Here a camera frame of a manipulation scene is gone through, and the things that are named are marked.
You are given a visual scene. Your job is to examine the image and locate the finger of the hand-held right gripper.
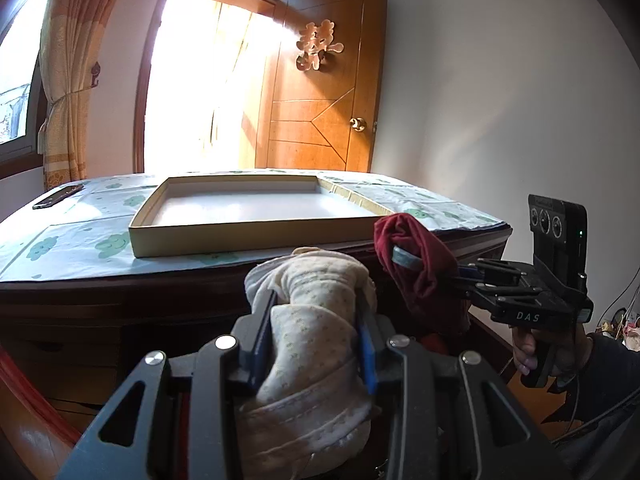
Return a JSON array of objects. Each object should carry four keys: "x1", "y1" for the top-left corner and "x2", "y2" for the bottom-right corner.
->
[
  {"x1": 447, "y1": 275, "x2": 551, "y2": 312},
  {"x1": 456, "y1": 258, "x2": 532, "y2": 283}
]

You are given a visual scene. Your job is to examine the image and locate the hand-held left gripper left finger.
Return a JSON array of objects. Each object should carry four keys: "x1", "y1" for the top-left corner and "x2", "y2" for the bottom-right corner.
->
[{"x1": 65, "y1": 290, "x2": 281, "y2": 480}]

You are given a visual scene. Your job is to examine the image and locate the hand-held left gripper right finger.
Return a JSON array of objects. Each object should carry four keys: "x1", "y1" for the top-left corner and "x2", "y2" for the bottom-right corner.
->
[{"x1": 350, "y1": 305, "x2": 566, "y2": 480}]

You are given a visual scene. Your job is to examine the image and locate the cream dotted underwear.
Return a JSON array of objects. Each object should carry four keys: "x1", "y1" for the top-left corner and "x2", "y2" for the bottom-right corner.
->
[{"x1": 237, "y1": 246, "x2": 381, "y2": 480}]

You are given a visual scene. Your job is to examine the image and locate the crimson red underwear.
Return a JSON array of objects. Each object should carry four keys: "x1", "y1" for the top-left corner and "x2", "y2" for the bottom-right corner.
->
[{"x1": 372, "y1": 212, "x2": 473, "y2": 336}]

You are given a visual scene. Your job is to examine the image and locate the shallow cardboard box tray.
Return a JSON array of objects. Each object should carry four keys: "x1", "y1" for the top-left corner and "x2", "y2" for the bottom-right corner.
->
[{"x1": 128, "y1": 174, "x2": 396, "y2": 259}]

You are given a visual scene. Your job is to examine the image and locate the person's right forearm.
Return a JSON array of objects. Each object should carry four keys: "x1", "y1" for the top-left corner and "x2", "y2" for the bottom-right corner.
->
[{"x1": 550, "y1": 332, "x2": 640, "y2": 480}]

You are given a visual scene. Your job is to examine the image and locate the person's right hand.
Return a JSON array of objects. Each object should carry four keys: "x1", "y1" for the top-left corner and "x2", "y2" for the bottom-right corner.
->
[{"x1": 511, "y1": 324, "x2": 595, "y2": 383}]

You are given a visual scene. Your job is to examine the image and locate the pile of small clutter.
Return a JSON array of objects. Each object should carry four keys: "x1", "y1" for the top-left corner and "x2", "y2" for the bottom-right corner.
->
[{"x1": 597, "y1": 305, "x2": 640, "y2": 346}]

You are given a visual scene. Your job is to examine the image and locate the dark wooden dresser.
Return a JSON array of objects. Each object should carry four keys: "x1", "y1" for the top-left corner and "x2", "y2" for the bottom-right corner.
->
[{"x1": 0, "y1": 227, "x2": 516, "y2": 480}]

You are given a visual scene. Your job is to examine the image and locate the cloud print tablecloth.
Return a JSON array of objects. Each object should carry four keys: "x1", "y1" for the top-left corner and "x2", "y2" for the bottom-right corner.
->
[{"x1": 0, "y1": 167, "x2": 513, "y2": 283}]

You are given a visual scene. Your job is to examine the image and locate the wooden door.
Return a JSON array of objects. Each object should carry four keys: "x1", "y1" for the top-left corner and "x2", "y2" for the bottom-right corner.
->
[{"x1": 254, "y1": 0, "x2": 388, "y2": 173}]

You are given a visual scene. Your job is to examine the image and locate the red cloth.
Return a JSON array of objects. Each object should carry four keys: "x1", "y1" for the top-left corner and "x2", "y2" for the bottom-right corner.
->
[{"x1": 0, "y1": 347, "x2": 71, "y2": 443}]

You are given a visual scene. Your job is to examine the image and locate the black phone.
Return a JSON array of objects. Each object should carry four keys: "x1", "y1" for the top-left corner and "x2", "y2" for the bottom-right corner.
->
[{"x1": 32, "y1": 184, "x2": 85, "y2": 211}]

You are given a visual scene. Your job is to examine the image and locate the sheer door curtain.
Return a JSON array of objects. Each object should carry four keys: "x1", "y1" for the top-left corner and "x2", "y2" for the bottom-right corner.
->
[{"x1": 195, "y1": 0, "x2": 281, "y2": 168}]

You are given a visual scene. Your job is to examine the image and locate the gold door decoration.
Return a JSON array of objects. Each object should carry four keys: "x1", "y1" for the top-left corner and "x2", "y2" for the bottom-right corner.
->
[{"x1": 295, "y1": 20, "x2": 346, "y2": 72}]

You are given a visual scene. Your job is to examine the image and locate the yellow patterned curtain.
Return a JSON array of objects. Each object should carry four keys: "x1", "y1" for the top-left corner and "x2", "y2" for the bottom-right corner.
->
[{"x1": 37, "y1": 0, "x2": 138, "y2": 193}]

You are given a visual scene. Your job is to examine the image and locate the window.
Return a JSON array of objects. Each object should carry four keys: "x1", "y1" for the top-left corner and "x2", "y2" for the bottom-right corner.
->
[{"x1": 0, "y1": 0, "x2": 51, "y2": 161}]

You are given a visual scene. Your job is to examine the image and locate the brown wooden door frame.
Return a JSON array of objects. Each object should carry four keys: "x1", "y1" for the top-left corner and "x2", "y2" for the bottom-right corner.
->
[{"x1": 132, "y1": 0, "x2": 281, "y2": 173}]

